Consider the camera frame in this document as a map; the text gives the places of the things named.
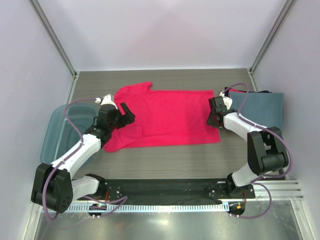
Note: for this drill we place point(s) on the right aluminium frame post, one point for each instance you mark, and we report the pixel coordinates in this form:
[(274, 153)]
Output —
[(280, 19)]

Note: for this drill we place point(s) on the folded black t shirt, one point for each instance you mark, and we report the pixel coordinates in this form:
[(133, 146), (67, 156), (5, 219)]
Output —
[(226, 91)]

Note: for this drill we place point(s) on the clear blue plastic bin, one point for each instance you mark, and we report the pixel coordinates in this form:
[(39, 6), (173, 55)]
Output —
[(65, 127)]

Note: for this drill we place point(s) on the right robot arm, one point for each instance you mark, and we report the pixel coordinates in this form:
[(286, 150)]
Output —
[(266, 151)]

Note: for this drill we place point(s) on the pink t shirt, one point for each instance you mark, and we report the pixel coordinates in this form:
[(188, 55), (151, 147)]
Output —
[(163, 118)]

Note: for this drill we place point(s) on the folded grey-blue t shirt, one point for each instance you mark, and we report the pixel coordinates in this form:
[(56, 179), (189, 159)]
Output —
[(263, 108)]

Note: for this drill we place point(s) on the aluminium rail beam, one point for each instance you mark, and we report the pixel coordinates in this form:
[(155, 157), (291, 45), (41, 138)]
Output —
[(280, 190)]

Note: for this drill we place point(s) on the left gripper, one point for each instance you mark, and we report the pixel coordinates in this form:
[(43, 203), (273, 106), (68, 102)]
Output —
[(127, 119)]

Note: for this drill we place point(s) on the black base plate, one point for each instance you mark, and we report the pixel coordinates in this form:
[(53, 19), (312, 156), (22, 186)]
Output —
[(174, 192)]

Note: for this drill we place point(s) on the left aluminium frame post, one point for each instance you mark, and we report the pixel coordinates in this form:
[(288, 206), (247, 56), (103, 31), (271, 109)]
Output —
[(52, 35)]

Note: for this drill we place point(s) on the aluminium frame post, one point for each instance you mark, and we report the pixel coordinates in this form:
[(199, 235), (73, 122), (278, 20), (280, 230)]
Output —
[(52, 35), (280, 19)]

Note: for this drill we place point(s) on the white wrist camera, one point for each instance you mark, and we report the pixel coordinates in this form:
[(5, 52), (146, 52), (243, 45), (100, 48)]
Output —
[(226, 100), (107, 100)]

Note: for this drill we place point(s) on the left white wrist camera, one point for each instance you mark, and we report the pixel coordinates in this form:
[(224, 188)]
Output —
[(107, 100)]

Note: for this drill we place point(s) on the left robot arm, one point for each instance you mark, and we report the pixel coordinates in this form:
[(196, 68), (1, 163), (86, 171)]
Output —
[(54, 187)]

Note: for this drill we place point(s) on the slotted cable duct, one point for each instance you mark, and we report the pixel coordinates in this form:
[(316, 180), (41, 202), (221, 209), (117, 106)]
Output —
[(90, 207)]

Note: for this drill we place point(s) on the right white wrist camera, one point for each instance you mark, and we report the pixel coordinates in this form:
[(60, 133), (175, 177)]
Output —
[(226, 100)]

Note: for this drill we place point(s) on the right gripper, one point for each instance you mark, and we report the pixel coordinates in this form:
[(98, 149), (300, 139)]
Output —
[(210, 121)]

